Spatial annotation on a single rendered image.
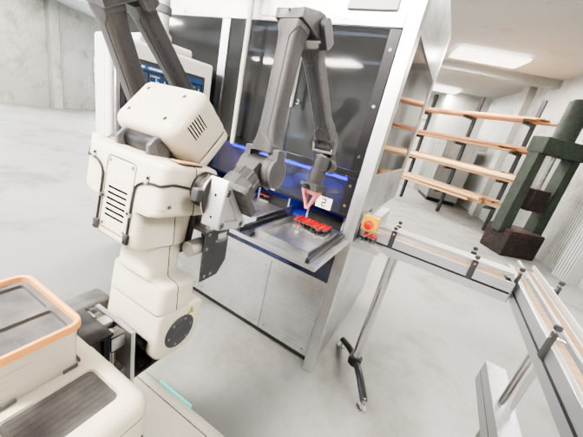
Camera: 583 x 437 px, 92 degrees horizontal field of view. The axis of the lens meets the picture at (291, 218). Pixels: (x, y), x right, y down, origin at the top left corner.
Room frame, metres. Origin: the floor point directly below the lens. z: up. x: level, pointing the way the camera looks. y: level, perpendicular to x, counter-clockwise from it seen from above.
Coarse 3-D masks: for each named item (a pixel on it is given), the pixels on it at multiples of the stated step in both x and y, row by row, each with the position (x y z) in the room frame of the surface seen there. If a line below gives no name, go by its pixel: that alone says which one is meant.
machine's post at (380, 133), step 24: (408, 24) 1.31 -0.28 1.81; (408, 48) 1.30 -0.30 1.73; (408, 72) 1.34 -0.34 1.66; (384, 96) 1.31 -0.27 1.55; (384, 120) 1.30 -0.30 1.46; (384, 144) 1.33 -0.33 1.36; (360, 192) 1.30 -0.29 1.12; (360, 216) 1.30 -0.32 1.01; (336, 264) 1.31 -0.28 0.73; (336, 288) 1.29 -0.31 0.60; (312, 336) 1.31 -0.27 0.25; (312, 360) 1.29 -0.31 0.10
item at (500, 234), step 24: (576, 120) 4.66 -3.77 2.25; (552, 144) 4.61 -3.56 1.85; (576, 144) 4.66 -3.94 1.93; (528, 168) 4.69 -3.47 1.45; (576, 168) 4.73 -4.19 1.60; (528, 192) 4.74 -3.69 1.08; (552, 192) 4.77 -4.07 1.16; (504, 216) 4.67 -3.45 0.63; (480, 240) 5.00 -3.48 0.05; (504, 240) 4.54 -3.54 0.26; (528, 240) 4.55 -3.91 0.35
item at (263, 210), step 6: (258, 204) 1.54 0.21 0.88; (264, 204) 1.56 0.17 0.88; (270, 204) 1.59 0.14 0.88; (258, 210) 1.43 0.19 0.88; (264, 210) 1.45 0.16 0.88; (270, 210) 1.48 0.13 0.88; (276, 210) 1.50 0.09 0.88; (282, 210) 1.45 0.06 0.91; (288, 210) 1.51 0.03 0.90; (246, 216) 1.26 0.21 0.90; (258, 216) 1.25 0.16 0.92; (264, 216) 1.29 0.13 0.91
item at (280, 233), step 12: (264, 228) 1.15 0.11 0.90; (276, 228) 1.23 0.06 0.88; (288, 228) 1.27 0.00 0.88; (276, 240) 1.05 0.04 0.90; (288, 240) 1.12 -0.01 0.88; (300, 240) 1.15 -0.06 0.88; (312, 240) 1.19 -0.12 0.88; (324, 240) 1.22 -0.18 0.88; (300, 252) 1.00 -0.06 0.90; (312, 252) 1.02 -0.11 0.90
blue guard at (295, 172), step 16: (224, 144) 1.68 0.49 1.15; (240, 144) 1.63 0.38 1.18; (224, 160) 1.67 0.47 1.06; (288, 160) 1.49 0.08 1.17; (288, 176) 1.48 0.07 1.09; (304, 176) 1.44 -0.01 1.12; (336, 176) 1.36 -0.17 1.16; (288, 192) 1.47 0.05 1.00; (336, 192) 1.35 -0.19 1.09; (336, 208) 1.35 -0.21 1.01
